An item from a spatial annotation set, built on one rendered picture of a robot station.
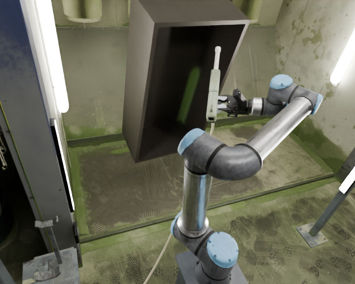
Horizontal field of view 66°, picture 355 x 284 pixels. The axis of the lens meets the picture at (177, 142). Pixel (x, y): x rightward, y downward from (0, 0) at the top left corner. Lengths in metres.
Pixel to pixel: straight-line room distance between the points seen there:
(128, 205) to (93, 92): 1.24
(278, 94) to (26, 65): 1.04
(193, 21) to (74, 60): 1.74
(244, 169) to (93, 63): 2.40
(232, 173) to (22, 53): 0.84
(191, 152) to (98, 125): 2.18
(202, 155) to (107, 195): 1.79
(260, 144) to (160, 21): 0.83
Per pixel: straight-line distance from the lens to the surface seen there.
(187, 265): 1.57
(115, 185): 2.65
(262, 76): 3.83
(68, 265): 1.41
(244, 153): 0.89
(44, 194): 1.60
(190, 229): 1.32
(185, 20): 1.53
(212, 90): 1.40
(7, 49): 1.15
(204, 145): 0.89
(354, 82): 3.22
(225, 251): 1.34
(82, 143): 3.05
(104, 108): 3.01
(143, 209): 2.48
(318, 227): 2.69
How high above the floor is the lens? 2.04
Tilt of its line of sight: 39 degrees down
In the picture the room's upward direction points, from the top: 8 degrees clockwise
